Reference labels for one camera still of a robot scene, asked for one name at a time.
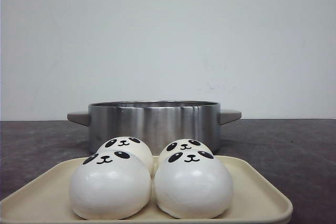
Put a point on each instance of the panda bun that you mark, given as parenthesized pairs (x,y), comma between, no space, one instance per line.
(193,184)
(181,145)
(133,145)
(109,185)

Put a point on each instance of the stainless steel steamer pot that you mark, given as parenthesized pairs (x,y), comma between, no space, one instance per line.
(156,123)

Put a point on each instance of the cream rectangular plastic tray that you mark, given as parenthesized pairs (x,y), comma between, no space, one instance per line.
(45,200)

